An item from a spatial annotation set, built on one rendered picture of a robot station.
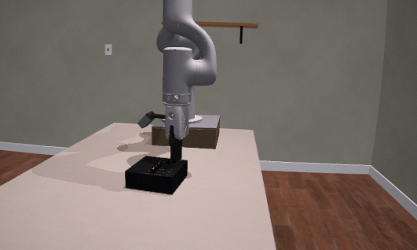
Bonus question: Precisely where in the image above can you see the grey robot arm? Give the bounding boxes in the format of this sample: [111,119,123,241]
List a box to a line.
[156,0,217,124]

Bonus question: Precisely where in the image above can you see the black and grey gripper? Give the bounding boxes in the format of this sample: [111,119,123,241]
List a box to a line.
[164,102,189,161]

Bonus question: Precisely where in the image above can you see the black lighting desk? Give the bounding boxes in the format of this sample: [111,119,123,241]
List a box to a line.
[125,156,188,194]

